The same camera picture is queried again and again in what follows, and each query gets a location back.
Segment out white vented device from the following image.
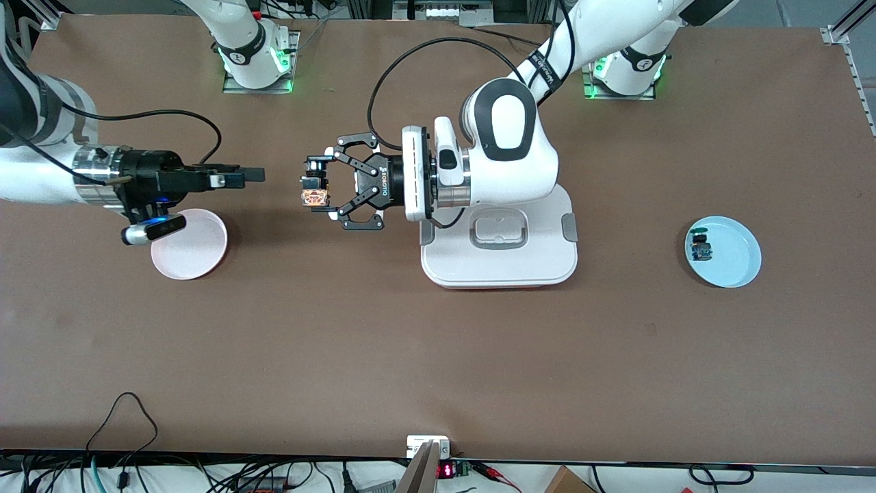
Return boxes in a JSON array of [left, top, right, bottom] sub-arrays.
[[392, 0, 495, 28]]

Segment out black looped cable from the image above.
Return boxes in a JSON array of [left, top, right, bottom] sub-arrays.
[[688, 464, 755, 488], [86, 392, 159, 473]]

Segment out orange switch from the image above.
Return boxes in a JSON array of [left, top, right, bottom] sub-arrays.
[[299, 174, 331, 210]]

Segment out aluminium frame bracket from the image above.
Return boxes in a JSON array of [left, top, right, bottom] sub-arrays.
[[38, 0, 69, 31]]

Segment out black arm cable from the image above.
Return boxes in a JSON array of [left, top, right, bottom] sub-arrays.
[[0, 103, 223, 187], [367, 38, 569, 153]]

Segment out white left gripper mounting plate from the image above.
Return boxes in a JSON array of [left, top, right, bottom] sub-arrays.
[[401, 125, 433, 223]]

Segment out pink plate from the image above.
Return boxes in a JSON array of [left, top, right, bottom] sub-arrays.
[[151, 208, 229, 281]]

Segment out white lunch box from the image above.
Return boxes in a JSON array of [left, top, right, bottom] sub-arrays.
[[419, 184, 579, 290]]

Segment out grey aluminium bar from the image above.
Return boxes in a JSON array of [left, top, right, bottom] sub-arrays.
[[396, 440, 440, 493]]

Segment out brown cardboard box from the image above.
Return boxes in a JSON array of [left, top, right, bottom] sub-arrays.
[[544, 466, 596, 493]]

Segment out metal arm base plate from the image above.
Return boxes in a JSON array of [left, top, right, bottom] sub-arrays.
[[222, 29, 300, 94], [580, 34, 658, 101]]

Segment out black cable bundle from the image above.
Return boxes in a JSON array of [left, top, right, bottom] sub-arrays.
[[0, 452, 398, 493]]

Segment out white socket box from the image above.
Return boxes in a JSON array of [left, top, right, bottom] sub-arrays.
[[407, 435, 451, 458]]

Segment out aluminium frame rail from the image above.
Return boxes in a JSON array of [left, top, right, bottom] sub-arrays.
[[820, 0, 876, 127]]

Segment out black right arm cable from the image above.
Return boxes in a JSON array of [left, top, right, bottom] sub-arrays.
[[0, 103, 223, 187]]

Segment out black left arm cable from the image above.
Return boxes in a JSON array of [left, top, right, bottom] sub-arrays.
[[367, 38, 569, 153]]

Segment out black table cable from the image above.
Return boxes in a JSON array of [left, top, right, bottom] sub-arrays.
[[472, 24, 555, 50]]

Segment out red clip leads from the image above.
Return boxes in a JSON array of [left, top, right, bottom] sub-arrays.
[[476, 461, 522, 492]]

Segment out light blue plate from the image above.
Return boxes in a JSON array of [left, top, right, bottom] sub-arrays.
[[684, 216, 762, 288]]

